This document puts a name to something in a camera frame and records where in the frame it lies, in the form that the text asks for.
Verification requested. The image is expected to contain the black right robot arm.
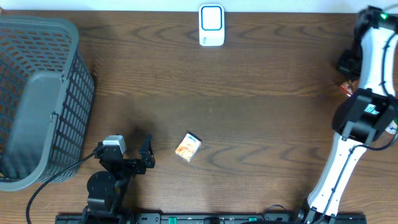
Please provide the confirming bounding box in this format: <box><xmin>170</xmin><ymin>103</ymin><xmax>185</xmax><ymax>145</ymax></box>
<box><xmin>296</xmin><ymin>6</ymin><xmax>397</xmax><ymax>223</ymax></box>

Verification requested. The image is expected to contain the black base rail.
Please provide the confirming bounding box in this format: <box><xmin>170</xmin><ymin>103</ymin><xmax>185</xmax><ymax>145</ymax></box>
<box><xmin>55</xmin><ymin>206</ymin><xmax>367</xmax><ymax>224</ymax></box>

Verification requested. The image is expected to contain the small orange box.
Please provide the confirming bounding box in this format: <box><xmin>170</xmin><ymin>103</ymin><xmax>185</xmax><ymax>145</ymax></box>
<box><xmin>175</xmin><ymin>133</ymin><xmax>202</xmax><ymax>162</ymax></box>

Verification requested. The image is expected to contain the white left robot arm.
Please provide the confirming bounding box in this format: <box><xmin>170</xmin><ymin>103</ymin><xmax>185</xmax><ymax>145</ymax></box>
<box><xmin>81</xmin><ymin>134</ymin><xmax>155</xmax><ymax>224</ymax></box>

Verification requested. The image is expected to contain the grey plastic basket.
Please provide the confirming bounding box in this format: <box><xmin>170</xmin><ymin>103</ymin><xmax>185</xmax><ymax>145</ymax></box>
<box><xmin>1</xmin><ymin>16</ymin><xmax>95</xmax><ymax>192</ymax></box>

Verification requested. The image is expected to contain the green lid jar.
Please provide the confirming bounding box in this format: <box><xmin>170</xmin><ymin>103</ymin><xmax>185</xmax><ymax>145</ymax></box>
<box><xmin>385</xmin><ymin>120</ymin><xmax>397</xmax><ymax>135</ymax></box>

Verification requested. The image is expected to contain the red chocolate bar wrapper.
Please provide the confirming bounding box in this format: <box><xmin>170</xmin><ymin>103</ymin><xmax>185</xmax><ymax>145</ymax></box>
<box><xmin>339</xmin><ymin>82</ymin><xmax>354</xmax><ymax>97</ymax></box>

